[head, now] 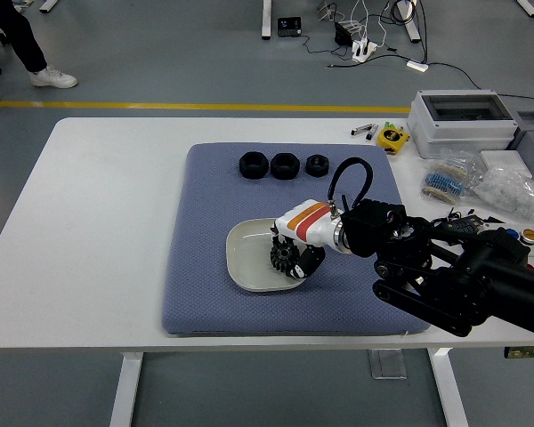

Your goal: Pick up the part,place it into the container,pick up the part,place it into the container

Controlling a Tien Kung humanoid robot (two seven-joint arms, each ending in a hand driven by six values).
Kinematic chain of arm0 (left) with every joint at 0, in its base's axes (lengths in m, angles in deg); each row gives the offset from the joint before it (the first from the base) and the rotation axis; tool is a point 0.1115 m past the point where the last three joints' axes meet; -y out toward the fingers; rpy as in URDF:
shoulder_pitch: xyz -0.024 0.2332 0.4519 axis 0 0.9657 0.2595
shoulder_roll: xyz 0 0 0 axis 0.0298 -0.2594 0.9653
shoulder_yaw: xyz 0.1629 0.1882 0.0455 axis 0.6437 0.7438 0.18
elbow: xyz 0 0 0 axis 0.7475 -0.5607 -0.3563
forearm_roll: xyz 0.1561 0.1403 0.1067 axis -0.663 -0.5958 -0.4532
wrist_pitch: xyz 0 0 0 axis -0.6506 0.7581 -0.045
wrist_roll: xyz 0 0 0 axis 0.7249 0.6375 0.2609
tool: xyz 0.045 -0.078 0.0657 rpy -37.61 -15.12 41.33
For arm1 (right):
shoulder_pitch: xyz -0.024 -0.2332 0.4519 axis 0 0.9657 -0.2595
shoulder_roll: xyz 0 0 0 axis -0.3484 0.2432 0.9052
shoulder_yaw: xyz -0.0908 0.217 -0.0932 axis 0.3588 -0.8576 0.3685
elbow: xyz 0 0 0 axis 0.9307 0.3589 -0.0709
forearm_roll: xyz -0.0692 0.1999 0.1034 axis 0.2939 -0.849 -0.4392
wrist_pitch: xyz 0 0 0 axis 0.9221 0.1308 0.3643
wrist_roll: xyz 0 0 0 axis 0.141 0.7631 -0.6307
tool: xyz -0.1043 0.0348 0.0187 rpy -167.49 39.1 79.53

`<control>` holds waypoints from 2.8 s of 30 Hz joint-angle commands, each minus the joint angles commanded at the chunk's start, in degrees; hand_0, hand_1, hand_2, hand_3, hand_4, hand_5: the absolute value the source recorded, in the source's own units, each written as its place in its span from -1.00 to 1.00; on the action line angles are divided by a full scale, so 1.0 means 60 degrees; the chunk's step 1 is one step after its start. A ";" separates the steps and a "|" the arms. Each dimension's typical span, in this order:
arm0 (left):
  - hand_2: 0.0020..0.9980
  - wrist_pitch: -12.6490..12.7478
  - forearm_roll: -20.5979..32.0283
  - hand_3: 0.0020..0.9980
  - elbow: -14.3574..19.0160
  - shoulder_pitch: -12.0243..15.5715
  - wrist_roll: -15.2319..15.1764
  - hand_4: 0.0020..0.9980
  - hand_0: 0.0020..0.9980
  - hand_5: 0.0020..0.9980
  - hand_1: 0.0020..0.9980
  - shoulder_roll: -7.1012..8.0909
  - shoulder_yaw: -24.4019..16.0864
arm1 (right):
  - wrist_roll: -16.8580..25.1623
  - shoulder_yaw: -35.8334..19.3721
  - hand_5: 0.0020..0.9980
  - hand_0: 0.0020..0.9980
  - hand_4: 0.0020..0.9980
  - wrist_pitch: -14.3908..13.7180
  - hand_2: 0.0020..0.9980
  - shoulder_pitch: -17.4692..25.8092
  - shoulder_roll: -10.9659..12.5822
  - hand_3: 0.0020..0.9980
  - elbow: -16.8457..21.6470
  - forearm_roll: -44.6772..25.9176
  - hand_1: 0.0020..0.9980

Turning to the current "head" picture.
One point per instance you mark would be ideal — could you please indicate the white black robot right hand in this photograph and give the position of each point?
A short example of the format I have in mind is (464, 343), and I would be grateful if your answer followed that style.
(307, 220)

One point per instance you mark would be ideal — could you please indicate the large black gear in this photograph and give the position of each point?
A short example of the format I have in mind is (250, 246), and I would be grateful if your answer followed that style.
(282, 260)

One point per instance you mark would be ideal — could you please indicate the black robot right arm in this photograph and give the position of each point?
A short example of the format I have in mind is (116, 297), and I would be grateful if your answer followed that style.
(449, 276)

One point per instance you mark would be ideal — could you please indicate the small black hex nut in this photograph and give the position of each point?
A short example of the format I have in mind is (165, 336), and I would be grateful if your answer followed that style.
(310, 168)

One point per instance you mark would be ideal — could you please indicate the large black hex nut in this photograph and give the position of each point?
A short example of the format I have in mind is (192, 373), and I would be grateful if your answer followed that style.
(277, 170)
(245, 168)

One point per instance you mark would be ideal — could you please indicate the flat white box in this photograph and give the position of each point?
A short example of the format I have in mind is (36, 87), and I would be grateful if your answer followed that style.
(503, 159)

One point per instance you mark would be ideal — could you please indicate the small grey box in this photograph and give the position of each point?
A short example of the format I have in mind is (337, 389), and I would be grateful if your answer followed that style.
(531, 142)

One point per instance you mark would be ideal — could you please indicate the white square plate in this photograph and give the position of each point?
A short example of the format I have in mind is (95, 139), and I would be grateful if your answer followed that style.
(249, 253)

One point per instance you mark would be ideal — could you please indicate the black silver marker pen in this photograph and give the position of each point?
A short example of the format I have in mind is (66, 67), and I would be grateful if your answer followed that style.
(360, 130)

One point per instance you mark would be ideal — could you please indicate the blue-capped marker pen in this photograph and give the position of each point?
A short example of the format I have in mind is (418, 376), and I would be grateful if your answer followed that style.
(372, 132)

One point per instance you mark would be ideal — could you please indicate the yellow tape measure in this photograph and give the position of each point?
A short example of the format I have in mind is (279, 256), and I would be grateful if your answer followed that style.
(391, 139)

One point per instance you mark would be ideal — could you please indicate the blue-grey quilted mat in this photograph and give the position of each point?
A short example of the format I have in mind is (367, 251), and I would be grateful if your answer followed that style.
(204, 289)

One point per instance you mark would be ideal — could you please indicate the bag of blue resistors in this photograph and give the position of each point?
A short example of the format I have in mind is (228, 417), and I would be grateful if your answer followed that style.
(445, 180)

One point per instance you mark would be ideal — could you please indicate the black electronic module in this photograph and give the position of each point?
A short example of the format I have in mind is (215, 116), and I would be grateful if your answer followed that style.
(468, 223)

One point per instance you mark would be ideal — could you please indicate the clear plastic floor plate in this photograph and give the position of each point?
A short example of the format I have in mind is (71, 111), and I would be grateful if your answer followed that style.
(387, 364)

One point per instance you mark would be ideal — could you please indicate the white power strip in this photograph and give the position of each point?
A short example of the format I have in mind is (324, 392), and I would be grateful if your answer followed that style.
(363, 50)

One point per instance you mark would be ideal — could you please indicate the black power adapter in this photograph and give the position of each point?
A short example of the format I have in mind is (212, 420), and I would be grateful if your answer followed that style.
(342, 34)

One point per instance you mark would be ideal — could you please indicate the white power adapter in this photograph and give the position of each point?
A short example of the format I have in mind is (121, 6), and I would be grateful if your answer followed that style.
(417, 66)

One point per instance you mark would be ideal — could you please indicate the black handheld device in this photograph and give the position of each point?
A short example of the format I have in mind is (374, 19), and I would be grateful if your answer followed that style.
(289, 26)

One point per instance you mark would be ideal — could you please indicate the blue push button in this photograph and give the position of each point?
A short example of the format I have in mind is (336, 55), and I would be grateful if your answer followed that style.
(511, 233)

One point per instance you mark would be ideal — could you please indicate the white desk leg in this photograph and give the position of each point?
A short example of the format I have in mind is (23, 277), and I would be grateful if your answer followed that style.
(49, 4)
(411, 31)
(266, 20)
(527, 6)

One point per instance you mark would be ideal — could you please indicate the bag of clear plastic parts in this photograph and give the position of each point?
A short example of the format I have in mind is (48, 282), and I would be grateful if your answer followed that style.
(512, 191)

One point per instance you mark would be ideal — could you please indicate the white table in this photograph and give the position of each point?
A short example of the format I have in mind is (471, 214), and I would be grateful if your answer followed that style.
(93, 222)

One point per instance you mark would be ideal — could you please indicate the yellow push button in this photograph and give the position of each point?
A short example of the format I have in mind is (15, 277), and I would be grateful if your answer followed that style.
(529, 236)

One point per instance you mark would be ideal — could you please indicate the small green yellow board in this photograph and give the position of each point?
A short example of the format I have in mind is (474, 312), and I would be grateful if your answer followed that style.
(525, 352)

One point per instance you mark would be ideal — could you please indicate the person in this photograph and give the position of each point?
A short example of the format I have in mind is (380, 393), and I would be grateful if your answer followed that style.
(22, 35)

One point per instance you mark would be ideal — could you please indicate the grey electrical enclosure box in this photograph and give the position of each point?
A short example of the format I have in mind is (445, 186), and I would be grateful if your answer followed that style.
(454, 129)

